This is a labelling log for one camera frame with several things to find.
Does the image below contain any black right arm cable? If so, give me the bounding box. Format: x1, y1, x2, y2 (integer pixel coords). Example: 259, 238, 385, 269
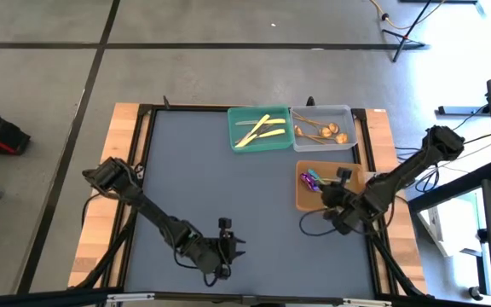
298, 207, 341, 238

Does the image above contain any silver corner bracket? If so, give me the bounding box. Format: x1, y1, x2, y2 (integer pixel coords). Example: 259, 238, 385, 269
342, 298, 394, 307
106, 292, 158, 304

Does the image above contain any yellow cable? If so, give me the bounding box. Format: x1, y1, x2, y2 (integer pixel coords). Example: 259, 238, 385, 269
369, 0, 447, 32

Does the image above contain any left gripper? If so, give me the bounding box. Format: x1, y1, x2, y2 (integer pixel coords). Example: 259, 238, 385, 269
205, 235, 247, 272

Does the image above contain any yellow-handled knife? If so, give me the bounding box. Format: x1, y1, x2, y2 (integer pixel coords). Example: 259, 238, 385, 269
234, 118, 287, 127
245, 128, 287, 144
234, 127, 274, 149
239, 113, 272, 144

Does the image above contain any black stand foot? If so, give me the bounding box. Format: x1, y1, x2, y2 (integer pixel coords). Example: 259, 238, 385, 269
436, 105, 491, 117

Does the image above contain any green plastic bin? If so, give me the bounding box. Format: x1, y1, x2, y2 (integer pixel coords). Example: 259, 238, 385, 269
227, 105, 295, 154

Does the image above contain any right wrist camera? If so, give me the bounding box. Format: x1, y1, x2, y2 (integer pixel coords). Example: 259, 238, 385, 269
336, 166, 354, 185

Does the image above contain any black overhead beam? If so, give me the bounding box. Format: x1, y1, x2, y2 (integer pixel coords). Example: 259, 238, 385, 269
0, 287, 491, 307

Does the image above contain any black cable bundle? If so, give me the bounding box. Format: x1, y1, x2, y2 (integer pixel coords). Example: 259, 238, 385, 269
394, 144, 442, 195

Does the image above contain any clear plastic bin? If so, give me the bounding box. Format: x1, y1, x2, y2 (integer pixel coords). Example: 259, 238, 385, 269
289, 104, 359, 154

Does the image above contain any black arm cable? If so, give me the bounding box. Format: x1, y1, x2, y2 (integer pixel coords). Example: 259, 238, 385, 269
172, 251, 233, 287
298, 207, 341, 238

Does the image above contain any black floor stand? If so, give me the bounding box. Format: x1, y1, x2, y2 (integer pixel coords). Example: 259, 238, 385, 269
380, 0, 432, 64

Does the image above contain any orange plastic bin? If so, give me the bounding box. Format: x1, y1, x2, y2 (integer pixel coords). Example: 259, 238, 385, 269
295, 159, 365, 213

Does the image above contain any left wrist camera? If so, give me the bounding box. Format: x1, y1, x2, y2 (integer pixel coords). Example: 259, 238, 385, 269
217, 217, 234, 240

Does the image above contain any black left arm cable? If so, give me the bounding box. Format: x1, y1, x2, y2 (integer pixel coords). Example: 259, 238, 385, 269
172, 251, 233, 287

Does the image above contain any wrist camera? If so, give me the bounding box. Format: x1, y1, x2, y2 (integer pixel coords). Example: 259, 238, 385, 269
336, 166, 354, 185
217, 217, 234, 240

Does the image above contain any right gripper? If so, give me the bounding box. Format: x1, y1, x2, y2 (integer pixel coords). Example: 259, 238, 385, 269
320, 186, 373, 235

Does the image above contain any white box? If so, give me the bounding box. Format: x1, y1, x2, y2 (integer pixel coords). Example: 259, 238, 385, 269
417, 199, 483, 258

